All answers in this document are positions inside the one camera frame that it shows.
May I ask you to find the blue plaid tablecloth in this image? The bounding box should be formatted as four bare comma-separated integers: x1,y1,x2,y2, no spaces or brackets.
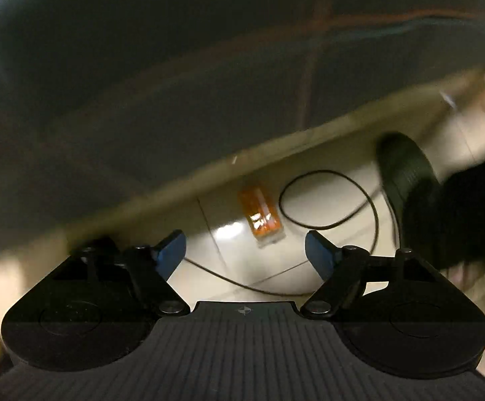
0,0,485,251

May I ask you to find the black shoe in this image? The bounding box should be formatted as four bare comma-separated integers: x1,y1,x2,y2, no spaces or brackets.
376,132,440,254

